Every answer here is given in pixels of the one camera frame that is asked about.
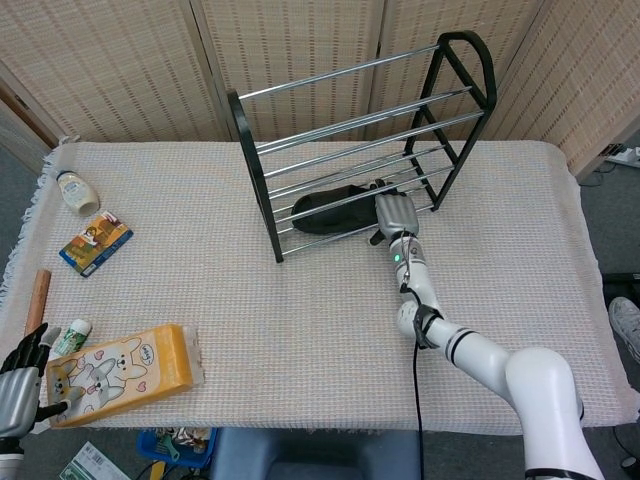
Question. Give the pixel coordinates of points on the white power strip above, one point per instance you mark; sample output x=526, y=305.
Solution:
x=625, y=156

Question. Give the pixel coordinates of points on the white woven cloth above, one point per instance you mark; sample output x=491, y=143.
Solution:
x=225, y=300

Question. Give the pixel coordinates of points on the black slipper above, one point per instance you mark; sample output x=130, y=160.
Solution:
x=320, y=216

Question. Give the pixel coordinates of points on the beige woven folding screen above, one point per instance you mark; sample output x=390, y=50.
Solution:
x=125, y=65

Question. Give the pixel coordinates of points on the white sneaker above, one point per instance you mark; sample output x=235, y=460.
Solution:
x=625, y=320

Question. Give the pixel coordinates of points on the yellow cartoon tissue pack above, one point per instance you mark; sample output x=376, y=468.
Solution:
x=150, y=360

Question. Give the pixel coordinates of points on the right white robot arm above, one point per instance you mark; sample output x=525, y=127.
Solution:
x=535, y=385

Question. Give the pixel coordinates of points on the blue plastic basket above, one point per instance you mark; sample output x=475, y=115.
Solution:
x=147, y=445

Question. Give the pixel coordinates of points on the small white green bottle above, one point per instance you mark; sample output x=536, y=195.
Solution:
x=76, y=336

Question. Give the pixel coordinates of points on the black chrome shoe rack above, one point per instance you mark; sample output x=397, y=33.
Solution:
x=248, y=150

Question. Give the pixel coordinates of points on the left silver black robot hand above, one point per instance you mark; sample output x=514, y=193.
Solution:
x=17, y=395

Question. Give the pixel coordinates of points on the black floor object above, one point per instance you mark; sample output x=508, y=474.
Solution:
x=622, y=278

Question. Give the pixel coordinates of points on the green white paper box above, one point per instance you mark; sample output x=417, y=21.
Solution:
x=87, y=460

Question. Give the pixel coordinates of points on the green plastic scoop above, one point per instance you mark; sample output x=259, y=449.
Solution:
x=167, y=447

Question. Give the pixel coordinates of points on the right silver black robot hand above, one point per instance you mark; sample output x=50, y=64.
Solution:
x=396, y=212

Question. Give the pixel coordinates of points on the wooden rolling pin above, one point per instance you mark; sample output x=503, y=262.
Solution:
x=39, y=295

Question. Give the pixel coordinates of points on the foil snack bag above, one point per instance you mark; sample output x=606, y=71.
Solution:
x=190, y=439

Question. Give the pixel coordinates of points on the blue chair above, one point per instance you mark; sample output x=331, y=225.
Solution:
x=310, y=455

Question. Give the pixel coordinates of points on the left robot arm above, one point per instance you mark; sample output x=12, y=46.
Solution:
x=10, y=460

